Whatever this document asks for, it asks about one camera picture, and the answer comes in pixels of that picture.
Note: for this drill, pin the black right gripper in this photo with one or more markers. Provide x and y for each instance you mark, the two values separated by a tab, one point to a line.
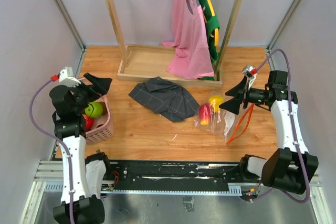
233	105

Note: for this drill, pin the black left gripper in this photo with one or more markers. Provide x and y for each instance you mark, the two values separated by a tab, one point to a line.
101	86

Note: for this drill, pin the yellow fake lemon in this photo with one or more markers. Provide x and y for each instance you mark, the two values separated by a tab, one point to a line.
215	101

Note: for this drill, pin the green fake apple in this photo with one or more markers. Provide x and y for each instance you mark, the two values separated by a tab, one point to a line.
94	110

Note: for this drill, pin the clear zip top bag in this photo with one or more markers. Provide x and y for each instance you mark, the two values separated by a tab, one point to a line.
225	124

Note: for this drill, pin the red yellow fake mango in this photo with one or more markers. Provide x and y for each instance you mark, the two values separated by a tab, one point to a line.
205	114

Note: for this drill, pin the red fake apple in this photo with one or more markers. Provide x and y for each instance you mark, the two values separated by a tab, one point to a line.
89	122

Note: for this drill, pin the orange fake fruit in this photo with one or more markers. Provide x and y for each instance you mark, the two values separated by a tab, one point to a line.
104	108

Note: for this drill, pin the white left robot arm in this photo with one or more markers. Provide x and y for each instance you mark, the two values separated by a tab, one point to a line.
81	196

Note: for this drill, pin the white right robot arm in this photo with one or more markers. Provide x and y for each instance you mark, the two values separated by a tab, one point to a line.
291	167

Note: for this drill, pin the pink plastic basket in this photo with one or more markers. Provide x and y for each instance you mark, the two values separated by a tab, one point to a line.
103	127

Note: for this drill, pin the wooden clothes rack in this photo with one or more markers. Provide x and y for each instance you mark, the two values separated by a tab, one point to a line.
139	63

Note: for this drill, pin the pink t-shirt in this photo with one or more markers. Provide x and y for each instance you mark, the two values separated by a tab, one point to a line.
192	59

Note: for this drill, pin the dark grey checked cloth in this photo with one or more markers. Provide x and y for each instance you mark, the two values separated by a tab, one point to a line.
166	98

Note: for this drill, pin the green t-shirt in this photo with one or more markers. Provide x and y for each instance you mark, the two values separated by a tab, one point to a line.
211	30

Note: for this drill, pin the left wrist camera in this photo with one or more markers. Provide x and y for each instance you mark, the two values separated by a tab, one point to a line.
66	77

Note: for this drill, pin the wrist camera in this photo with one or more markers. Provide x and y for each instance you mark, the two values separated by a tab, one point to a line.
66	77
250	72

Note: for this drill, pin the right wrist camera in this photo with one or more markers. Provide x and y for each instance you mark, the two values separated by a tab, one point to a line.
250	72

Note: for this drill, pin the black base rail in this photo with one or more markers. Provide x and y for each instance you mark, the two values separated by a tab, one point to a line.
176	176

